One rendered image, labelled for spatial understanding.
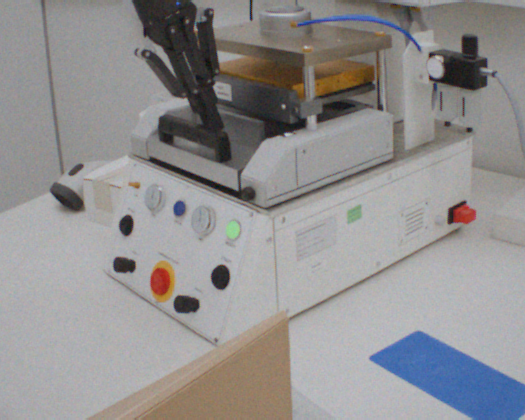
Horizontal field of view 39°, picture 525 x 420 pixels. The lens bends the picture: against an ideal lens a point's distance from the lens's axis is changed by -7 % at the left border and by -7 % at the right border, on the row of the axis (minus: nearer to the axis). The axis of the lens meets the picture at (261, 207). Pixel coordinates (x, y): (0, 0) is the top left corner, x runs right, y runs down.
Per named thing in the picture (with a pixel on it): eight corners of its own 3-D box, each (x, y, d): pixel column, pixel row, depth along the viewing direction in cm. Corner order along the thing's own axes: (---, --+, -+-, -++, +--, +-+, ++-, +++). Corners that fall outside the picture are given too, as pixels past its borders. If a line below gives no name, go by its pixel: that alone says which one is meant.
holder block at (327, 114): (286, 97, 133) (285, 83, 132) (374, 120, 119) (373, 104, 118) (209, 120, 124) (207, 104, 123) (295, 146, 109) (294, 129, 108)
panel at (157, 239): (107, 272, 124) (134, 160, 122) (220, 346, 103) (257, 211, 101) (97, 271, 123) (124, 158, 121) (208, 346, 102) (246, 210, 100)
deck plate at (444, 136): (331, 96, 151) (331, 91, 151) (476, 134, 126) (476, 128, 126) (127, 157, 124) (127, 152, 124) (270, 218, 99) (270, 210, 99)
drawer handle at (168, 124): (169, 138, 117) (167, 112, 115) (232, 160, 106) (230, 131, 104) (158, 141, 115) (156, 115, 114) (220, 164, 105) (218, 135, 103)
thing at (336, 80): (285, 70, 132) (282, 16, 128) (383, 92, 116) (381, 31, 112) (203, 91, 122) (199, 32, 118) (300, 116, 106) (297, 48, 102)
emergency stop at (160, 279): (155, 289, 115) (161, 264, 115) (170, 299, 112) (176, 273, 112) (146, 289, 114) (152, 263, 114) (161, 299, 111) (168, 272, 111)
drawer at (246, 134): (291, 115, 136) (289, 72, 133) (386, 142, 121) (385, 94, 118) (148, 160, 119) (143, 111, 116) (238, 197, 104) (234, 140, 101)
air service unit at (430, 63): (426, 115, 120) (425, 24, 114) (501, 135, 109) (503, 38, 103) (406, 122, 117) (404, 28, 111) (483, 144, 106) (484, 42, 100)
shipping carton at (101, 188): (153, 187, 159) (148, 145, 155) (198, 200, 151) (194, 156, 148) (84, 219, 146) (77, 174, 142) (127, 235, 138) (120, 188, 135)
